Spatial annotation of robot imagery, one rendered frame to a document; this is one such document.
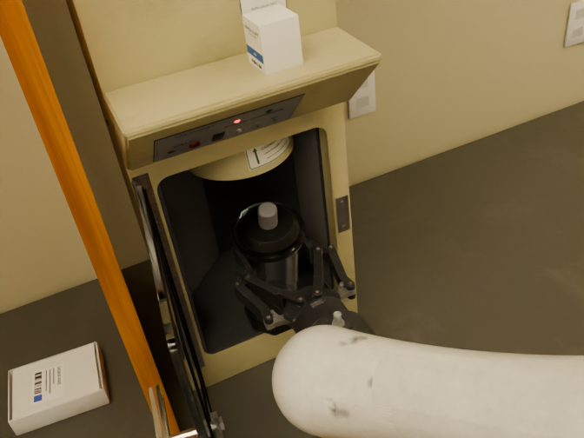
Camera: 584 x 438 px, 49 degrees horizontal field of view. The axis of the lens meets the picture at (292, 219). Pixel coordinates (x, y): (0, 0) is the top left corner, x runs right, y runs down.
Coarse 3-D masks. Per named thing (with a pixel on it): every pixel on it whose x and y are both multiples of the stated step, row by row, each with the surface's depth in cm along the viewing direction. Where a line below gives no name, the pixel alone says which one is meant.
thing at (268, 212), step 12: (264, 204) 92; (252, 216) 95; (264, 216) 91; (276, 216) 92; (288, 216) 95; (240, 228) 94; (252, 228) 93; (264, 228) 93; (276, 228) 93; (288, 228) 93; (252, 240) 92; (264, 240) 92; (276, 240) 92; (288, 240) 93; (264, 252) 92
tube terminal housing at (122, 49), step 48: (96, 0) 71; (144, 0) 73; (192, 0) 76; (288, 0) 81; (96, 48) 74; (144, 48) 76; (192, 48) 79; (240, 48) 81; (240, 144) 89; (336, 144) 96; (336, 192) 101; (144, 240) 101; (336, 240) 106; (336, 288) 116; (288, 336) 114
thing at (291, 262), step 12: (276, 204) 98; (240, 216) 97; (300, 216) 96; (300, 228) 95; (240, 240) 94; (300, 240) 94; (240, 252) 94; (252, 252) 92; (276, 252) 92; (288, 252) 92; (252, 264) 96; (264, 264) 94; (276, 264) 95; (288, 264) 96; (264, 276) 97; (276, 276) 97; (288, 276) 98; (288, 288) 101; (264, 300) 102; (276, 312) 104
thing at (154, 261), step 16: (144, 208) 78; (144, 224) 75; (160, 272) 68; (160, 288) 66; (160, 304) 64; (176, 304) 89; (176, 336) 65; (176, 352) 60; (192, 352) 98; (176, 368) 61; (192, 384) 70; (192, 400) 64; (192, 416) 66; (208, 416) 89
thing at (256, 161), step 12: (264, 144) 94; (276, 144) 95; (288, 144) 98; (228, 156) 93; (240, 156) 93; (252, 156) 93; (264, 156) 94; (276, 156) 95; (204, 168) 95; (216, 168) 94; (228, 168) 93; (240, 168) 93; (252, 168) 94; (264, 168) 94; (216, 180) 94; (228, 180) 94
